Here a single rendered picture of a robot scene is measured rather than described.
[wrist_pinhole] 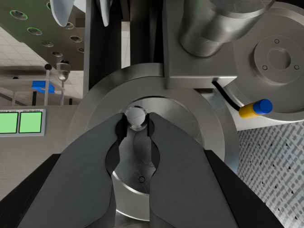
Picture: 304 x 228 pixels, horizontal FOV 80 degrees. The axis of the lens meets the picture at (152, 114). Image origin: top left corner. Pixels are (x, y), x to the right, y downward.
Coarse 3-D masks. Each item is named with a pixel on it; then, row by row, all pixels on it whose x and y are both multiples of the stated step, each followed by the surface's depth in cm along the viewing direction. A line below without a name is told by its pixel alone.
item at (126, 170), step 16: (160, 96) 14; (160, 112) 14; (176, 112) 14; (128, 128) 14; (144, 128) 14; (192, 128) 14; (128, 144) 13; (144, 144) 14; (128, 160) 13; (144, 160) 14; (128, 176) 13; (144, 176) 13; (144, 192) 13
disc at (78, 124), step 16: (144, 64) 17; (160, 64) 17; (112, 80) 16; (128, 80) 16; (96, 96) 16; (208, 96) 16; (80, 112) 16; (224, 112) 16; (80, 128) 16; (224, 128) 16; (224, 160) 16; (128, 224) 14; (144, 224) 14
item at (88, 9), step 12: (96, 12) 20; (96, 24) 20; (108, 24) 27; (96, 36) 20; (108, 36) 27; (84, 48) 17; (96, 48) 20; (108, 48) 27; (120, 48) 41; (84, 60) 17; (96, 60) 20; (108, 60) 26; (120, 60) 40; (84, 72) 17; (96, 72) 20; (108, 72) 26; (84, 84) 17
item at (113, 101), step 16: (144, 80) 15; (160, 80) 16; (112, 96) 15; (128, 96) 15; (144, 96) 15; (176, 96) 15; (192, 96) 15; (96, 112) 15; (112, 112) 15; (192, 112) 15; (208, 112) 15; (208, 128) 15; (208, 144) 15; (224, 144) 15; (112, 176) 14; (128, 192) 14; (128, 208) 14; (144, 208) 14
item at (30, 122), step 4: (24, 116) 47; (28, 116) 47; (32, 116) 47; (36, 116) 47; (40, 116) 47; (24, 120) 47; (28, 120) 47; (32, 120) 47; (36, 120) 47; (40, 120) 47; (20, 124) 47; (24, 124) 47; (28, 124) 47; (32, 124) 47; (36, 124) 47; (20, 128) 46; (24, 128) 46; (28, 128) 47; (32, 128) 47; (36, 128) 47; (20, 132) 46
